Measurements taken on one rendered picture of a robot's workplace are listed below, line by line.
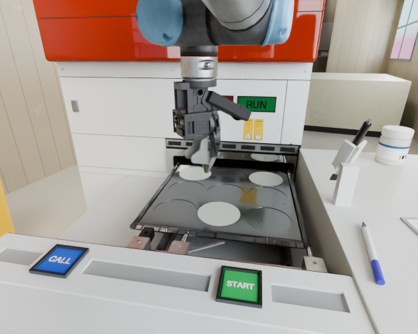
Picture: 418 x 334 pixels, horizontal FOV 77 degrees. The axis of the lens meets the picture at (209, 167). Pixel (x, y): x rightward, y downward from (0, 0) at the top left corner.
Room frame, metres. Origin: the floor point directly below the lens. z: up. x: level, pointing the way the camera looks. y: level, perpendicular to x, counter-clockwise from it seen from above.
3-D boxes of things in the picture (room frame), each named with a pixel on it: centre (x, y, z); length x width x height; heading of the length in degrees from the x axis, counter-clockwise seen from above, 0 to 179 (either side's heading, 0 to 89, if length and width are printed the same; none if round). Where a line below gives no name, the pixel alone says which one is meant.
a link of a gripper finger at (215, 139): (0.56, -0.01, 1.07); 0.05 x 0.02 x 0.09; 28
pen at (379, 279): (0.32, -0.24, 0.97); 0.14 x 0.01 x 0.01; 160
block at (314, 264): (0.33, -0.18, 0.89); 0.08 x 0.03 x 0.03; 170
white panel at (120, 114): (0.87, 0.11, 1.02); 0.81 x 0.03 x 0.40; 80
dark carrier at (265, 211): (0.62, -0.04, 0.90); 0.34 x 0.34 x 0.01; 80
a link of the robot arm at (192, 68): (0.57, 0.02, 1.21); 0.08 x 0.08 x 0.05
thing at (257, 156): (0.83, -0.07, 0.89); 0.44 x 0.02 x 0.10; 80
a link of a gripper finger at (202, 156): (0.55, 0.01, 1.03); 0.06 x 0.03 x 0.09; 118
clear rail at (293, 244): (0.44, -0.01, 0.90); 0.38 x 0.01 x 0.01; 80
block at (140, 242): (0.38, 0.14, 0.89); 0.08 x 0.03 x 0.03; 170
